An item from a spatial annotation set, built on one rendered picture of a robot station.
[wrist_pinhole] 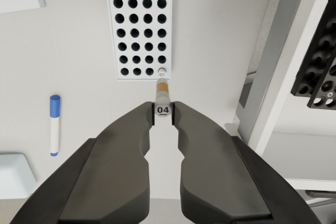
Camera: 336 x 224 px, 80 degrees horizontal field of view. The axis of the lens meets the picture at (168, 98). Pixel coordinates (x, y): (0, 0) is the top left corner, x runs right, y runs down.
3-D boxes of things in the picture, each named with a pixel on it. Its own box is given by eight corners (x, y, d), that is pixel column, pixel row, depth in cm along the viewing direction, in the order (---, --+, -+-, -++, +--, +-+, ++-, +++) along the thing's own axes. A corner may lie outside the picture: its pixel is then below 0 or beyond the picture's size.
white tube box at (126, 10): (169, 72, 35) (170, 81, 31) (120, 72, 35) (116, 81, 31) (171, -9, 29) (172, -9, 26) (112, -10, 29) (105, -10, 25)
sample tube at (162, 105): (169, 89, 18) (172, 118, 14) (155, 89, 18) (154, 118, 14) (169, 76, 17) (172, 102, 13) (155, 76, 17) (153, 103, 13)
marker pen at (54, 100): (60, 152, 42) (56, 157, 41) (52, 151, 42) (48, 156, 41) (61, 95, 36) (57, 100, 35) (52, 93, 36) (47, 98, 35)
